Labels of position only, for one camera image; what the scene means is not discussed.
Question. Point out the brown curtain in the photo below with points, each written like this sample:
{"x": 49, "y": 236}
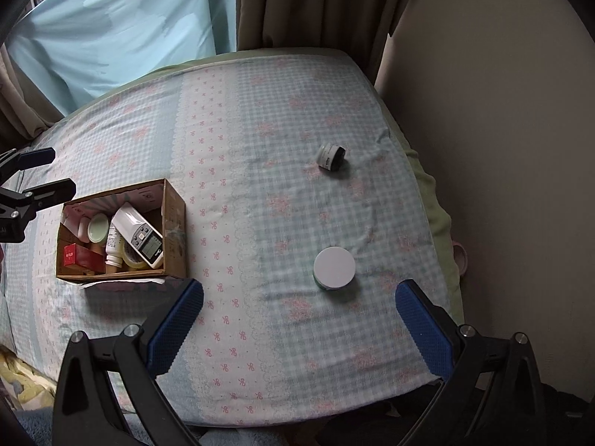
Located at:
{"x": 25, "y": 110}
{"x": 359, "y": 28}

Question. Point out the white pill bottle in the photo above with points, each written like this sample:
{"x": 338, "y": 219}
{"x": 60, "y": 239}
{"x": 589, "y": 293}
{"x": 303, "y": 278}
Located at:
{"x": 114, "y": 247}

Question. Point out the white remote control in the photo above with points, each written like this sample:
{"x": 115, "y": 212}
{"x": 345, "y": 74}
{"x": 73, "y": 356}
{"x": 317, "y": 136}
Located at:
{"x": 144, "y": 239}

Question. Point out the checkered floral bed sheet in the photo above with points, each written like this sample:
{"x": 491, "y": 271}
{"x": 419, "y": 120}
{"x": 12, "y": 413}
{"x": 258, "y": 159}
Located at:
{"x": 238, "y": 138}

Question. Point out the grey black cosmetic jar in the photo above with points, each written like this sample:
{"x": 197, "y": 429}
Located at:
{"x": 330, "y": 157}

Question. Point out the green lidded white jar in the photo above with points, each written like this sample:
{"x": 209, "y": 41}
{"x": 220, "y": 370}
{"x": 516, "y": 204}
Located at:
{"x": 98, "y": 229}

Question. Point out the white earbuds case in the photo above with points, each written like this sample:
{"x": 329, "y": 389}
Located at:
{"x": 83, "y": 229}

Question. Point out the green white round container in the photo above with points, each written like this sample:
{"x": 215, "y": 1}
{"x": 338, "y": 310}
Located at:
{"x": 334, "y": 268}

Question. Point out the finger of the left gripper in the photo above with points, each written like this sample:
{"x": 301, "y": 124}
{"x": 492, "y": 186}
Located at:
{"x": 15, "y": 160}
{"x": 38, "y": 197}

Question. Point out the red small carton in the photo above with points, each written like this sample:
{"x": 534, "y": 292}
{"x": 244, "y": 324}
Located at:
{"x": 83, "y": 260}

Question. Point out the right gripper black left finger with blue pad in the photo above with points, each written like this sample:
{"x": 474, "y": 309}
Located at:
{"x": 86, "y": 411}

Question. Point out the brown curtain left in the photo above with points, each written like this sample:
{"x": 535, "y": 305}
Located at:
{"x": 25, "y": 110}

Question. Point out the light blue sheer curtain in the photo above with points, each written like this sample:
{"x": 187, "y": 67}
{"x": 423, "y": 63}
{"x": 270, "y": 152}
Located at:
{"x": 75, "y": 51}

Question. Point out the brown curtain right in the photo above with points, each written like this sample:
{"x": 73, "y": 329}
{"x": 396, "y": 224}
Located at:
{"x": 359, "y": 28}

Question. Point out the brown cardboard box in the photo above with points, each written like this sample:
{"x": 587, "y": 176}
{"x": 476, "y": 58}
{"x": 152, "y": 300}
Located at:
{"x": 156, "y": 201}

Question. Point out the yellow packing tape roll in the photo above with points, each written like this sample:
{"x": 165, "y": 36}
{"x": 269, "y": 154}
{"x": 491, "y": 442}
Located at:
{"x": 132, "y": 259}

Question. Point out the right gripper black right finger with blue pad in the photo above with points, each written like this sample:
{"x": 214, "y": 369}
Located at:
{"x": 488, "y": 392}

